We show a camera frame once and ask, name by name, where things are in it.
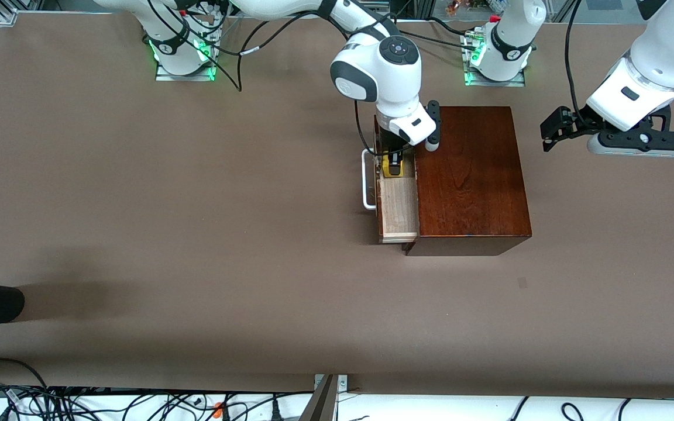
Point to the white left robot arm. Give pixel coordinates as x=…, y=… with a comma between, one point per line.
x=512, y=41

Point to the dark slanted bar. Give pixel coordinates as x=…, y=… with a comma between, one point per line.
x=320, y=403

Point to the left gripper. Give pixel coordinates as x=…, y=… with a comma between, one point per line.
x=578, y=124

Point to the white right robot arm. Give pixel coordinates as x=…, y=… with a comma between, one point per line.
x=372, y=76

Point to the yellow wooden block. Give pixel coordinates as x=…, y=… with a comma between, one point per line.
x=384, y=168

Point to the dark brown wooden cabinet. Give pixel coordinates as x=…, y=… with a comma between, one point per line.
x=471, y=187

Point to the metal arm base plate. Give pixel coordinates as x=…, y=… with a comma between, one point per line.
x=495, y=83
x=185, y=76

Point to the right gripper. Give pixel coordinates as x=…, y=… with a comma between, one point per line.
x=391, y=147

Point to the metal table edge bracket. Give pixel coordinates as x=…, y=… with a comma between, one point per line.
x=343, y=383

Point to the light wood drawer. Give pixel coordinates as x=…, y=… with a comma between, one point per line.
x=398, y=210

